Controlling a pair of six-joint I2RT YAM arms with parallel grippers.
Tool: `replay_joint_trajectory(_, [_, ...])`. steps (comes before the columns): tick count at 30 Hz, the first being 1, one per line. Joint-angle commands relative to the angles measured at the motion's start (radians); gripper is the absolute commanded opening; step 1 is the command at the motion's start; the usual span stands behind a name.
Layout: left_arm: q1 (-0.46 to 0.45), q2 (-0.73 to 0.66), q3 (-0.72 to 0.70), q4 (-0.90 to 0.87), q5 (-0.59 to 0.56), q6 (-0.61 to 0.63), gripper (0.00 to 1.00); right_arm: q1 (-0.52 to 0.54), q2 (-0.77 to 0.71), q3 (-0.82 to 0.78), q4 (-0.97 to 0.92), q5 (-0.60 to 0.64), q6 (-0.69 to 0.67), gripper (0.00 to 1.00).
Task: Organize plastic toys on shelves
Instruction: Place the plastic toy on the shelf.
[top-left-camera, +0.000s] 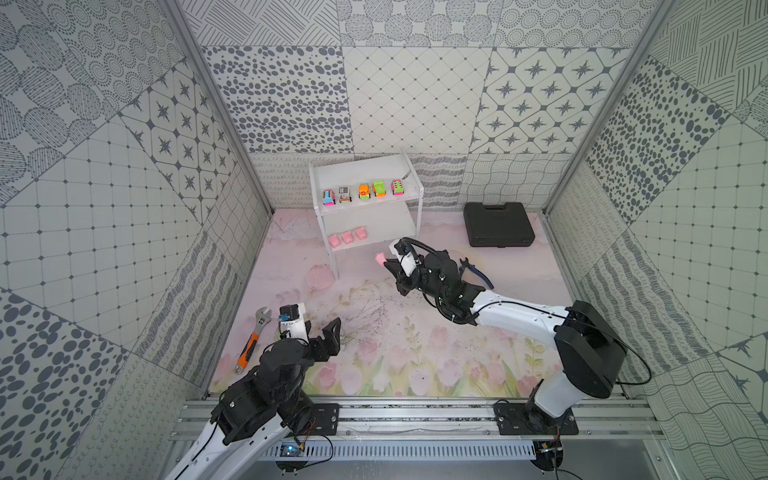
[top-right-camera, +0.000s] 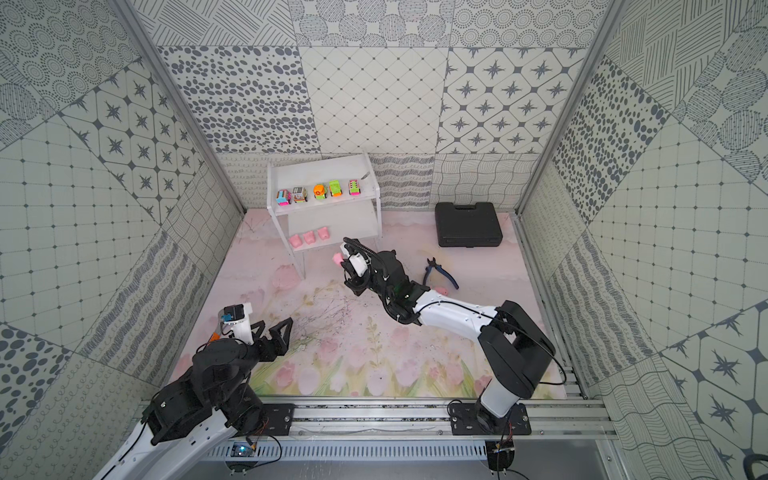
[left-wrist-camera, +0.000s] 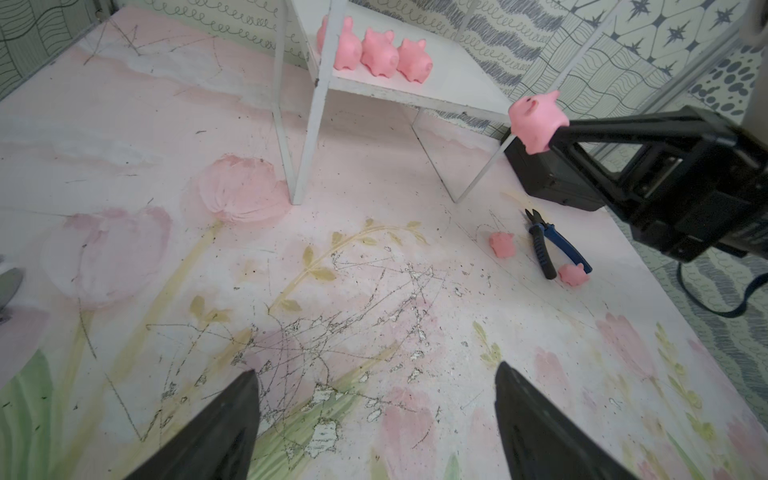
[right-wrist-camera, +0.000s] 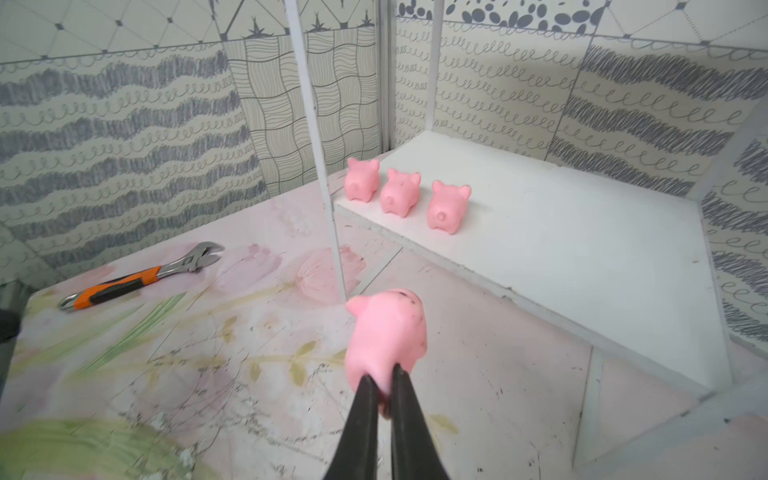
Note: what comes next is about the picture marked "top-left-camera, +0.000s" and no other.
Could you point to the black plastic tool case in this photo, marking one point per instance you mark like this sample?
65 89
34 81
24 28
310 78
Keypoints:
501 226

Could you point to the orange green toy dump truck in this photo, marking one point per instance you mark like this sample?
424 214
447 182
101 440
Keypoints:
378 188

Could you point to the pink green toy truck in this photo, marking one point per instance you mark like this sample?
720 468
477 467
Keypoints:
397 187

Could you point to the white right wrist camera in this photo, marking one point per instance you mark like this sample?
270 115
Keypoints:
406 257

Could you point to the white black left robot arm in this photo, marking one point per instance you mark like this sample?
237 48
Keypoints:
261 409

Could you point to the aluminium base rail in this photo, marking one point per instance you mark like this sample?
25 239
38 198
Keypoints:
459 429

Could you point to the green orange toy mixer truck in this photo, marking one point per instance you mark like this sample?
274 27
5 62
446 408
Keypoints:
364 192

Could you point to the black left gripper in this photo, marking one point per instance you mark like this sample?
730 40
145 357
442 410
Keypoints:
318 345

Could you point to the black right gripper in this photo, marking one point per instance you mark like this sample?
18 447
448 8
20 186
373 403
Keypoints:
400 278

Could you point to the pink teal toy truck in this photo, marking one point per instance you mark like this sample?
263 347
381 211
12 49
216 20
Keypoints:
328 198

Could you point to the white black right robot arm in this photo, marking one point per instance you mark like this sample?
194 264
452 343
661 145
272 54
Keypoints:
591 352

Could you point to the white two-tier shelf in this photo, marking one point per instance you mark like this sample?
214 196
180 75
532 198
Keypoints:
363 202

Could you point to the orange handled adjustable wrench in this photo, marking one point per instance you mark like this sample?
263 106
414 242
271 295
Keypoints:
256 323

